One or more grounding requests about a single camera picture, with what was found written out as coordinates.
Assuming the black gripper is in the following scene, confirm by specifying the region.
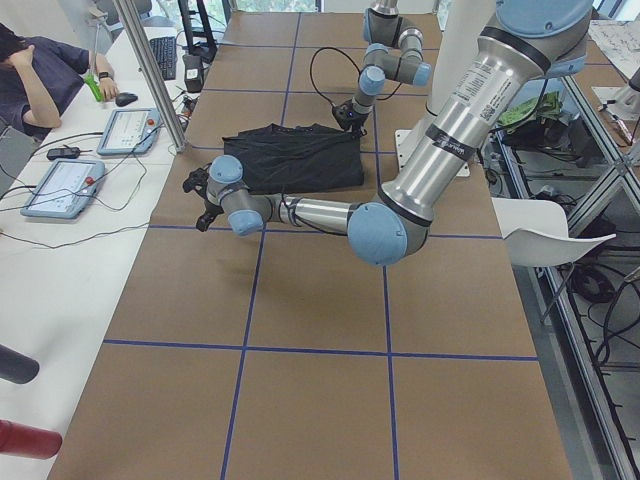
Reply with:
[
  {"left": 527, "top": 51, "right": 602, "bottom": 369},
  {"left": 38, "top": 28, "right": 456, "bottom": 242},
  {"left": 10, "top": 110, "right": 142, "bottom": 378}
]
[
  {"left": 182, "top": 167, "right": 224, "bottom": 231},
  {"left": 332, "top": 98, "right": 373, "bottom": 136}
]

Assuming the black printed t-shirt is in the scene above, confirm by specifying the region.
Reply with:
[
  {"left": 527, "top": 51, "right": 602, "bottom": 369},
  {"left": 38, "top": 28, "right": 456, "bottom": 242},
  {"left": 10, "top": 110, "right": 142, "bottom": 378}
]
[{"left": 223, "top": 124, "right": 364, "bottom": 194}]

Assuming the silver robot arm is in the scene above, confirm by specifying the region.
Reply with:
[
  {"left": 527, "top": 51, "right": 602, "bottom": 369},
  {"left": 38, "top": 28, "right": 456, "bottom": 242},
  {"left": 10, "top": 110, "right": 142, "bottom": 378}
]
[
  {"left": 332, "top": 1, "right": 431, "bottom": 136},
  {"left": 183, "top": 1, "right": 592, "bottom": 266}
]

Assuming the far teach pendant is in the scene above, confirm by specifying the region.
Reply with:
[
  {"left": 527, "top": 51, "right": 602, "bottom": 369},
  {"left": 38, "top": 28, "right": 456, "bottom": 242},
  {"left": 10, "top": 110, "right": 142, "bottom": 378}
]
[{"left": 96, "top": 108, "right": 161, "bottom": 156}]

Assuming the teach pendant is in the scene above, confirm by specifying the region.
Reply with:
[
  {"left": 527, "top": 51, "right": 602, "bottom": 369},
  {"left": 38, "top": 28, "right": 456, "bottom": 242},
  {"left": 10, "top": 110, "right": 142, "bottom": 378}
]
[
  {"left": 96, "top": 108, "right": 161, "bottom": 156},
  {"left": 20, "top": 159, "right": 106, "bottom": 220}
]

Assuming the black computer mouse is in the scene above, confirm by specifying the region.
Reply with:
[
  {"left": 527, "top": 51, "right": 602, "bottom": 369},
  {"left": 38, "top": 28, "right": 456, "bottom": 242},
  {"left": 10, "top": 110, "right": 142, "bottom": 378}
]
[{"left": 115, "top": 92, "right": 138, "bottom": 107}]

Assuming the black handheld device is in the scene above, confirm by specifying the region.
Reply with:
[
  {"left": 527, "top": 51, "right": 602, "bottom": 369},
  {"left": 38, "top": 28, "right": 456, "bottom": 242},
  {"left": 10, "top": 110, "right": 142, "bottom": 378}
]
[{"left": 46, "top": 147, "right": 81, "bottom": 161}]

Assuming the near teach pendant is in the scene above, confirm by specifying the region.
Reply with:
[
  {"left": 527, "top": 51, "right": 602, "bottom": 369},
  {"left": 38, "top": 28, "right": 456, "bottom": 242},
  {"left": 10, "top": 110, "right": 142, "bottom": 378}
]
[{"left": 20, "top": 159, "right": 106, "bottom": 220}]

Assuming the black keyboard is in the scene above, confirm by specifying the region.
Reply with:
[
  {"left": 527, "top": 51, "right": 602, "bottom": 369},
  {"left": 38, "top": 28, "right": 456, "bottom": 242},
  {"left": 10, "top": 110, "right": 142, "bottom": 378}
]
[{"left": 149, "top": 36, "right": 177, "bottom": 80}]

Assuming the green cloth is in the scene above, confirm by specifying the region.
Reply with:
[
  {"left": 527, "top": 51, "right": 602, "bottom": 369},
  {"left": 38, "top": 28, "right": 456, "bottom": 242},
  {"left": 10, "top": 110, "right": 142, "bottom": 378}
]
[{"left": 498, "top": 91, "right": 570, "bottom": 126}]

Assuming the seated person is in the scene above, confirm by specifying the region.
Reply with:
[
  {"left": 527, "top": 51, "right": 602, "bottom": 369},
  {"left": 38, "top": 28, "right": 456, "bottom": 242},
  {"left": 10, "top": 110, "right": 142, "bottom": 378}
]
[{"left": 1, "top": 26, "right": 119, "bottom": 140}]

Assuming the white plastic chair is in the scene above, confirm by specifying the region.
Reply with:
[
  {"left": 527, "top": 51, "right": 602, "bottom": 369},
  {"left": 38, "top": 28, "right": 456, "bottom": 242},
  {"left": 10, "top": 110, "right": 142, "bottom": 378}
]
[{"left": 492, "top": 198, "right": 616, "bottom": 267}]

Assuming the black water bottle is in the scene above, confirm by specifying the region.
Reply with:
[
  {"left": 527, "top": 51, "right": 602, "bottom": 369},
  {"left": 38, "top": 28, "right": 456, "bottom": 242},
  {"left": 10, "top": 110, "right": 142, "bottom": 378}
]
[{"left": 0, "top": 345, "right": 40, "bottom": 384}]

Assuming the red water bottle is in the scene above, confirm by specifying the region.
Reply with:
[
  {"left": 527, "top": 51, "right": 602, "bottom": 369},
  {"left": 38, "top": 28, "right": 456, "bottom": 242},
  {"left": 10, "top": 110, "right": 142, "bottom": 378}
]
[{"left": 1, "top": 420, "right": 62, "bottom": 459}]

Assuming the aluminium frame post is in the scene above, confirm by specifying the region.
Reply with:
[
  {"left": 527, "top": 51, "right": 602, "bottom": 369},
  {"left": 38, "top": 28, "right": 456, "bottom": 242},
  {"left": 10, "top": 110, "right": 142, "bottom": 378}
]
[{"left": 113, "top": 0, "right": 187, "bottom": 153}]

